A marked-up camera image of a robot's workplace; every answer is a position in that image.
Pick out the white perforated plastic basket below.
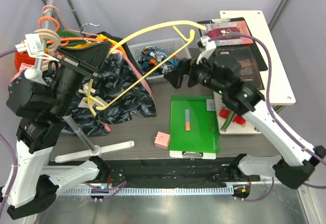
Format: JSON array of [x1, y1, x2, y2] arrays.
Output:
[[128, 38, 191, 84]]

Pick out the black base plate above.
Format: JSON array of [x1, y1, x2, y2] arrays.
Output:
[[106, 157, 260, 189]]

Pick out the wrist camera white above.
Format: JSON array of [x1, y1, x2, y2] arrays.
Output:
[[15, 32, 61, 61], [196, 36, 216, 65]]

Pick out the pink clothes hanger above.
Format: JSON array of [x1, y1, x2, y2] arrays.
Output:
[[42, 5, 100, 36]]

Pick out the yellow shorts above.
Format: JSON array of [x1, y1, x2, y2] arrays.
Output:
[[61, 35, 117, 49]]

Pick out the black hardcover book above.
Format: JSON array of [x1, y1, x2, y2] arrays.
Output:
[[215, 47, 264, 90]]

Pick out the orange clothes hanger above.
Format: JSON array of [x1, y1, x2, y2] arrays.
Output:
[[38, 16, 103, 46]]

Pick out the silver clothes rack pole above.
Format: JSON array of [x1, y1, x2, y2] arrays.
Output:
[[24, 0, 102, 156]]

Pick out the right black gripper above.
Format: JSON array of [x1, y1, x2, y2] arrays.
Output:
[[164, 52, 227, 96]]

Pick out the green clipboard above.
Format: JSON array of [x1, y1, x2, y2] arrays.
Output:
[[169, 95, 220, 159]]

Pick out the yellow clothes hanger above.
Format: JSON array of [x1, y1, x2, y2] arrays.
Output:
[[86, 20, 207, 117]]

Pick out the white garment tags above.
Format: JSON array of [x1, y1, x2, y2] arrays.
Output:
[[78, 84, 107, 108]]

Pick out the colourful patterned shorts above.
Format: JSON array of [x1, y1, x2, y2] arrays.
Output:
[[138, 46, 181, 77]]

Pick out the aluminium rail frame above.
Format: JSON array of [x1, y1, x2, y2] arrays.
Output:
[[33, 164, 319, 224]]

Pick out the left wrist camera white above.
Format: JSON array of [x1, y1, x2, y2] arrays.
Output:
[[15, 32, 61, 61]]

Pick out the white rack base foot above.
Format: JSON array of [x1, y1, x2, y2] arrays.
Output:
[[55, 141, 134, 163]]

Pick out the dark patterned shorts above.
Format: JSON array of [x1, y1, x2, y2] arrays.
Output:
[[68, 54, 156, 136]]

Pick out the orange marker pen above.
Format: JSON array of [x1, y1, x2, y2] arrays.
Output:
[[184, 109, 191, 131]]

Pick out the white side table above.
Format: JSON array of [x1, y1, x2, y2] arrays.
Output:
[[213, 10, 296, 135]]

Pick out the beige wooden hanger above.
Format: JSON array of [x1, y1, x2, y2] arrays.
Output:
[[32, 29, 61, 73]]

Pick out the white cable duct strip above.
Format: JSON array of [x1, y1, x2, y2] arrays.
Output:
[[63, 185, 234, 196]]

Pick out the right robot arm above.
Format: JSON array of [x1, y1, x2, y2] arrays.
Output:
[[164, 54, 325, 189]]

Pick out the red illustrated book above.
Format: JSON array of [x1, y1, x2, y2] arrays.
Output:
[[198, 17, 253, 47]]

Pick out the pink cube power adapter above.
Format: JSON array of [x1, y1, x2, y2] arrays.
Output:
[[154, 131, 171, 150]]

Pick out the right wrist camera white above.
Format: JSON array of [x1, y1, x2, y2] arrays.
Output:
[[196, 36, 216, 65]]

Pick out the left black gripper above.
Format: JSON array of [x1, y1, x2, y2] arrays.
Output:
[[48, 39, 112, 116]]

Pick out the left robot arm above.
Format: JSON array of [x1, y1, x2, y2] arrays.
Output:
[[1, 41, 112, 220]]

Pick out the orange knitted shorts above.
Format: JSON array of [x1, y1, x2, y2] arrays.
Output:
[[14, 52, 36, 71]]

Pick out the black garment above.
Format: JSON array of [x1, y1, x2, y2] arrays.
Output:
[[98, 31, 132, 58]]

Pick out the black clipboard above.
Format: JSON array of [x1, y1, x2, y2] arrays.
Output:
[[196, 17, 268, 72]]

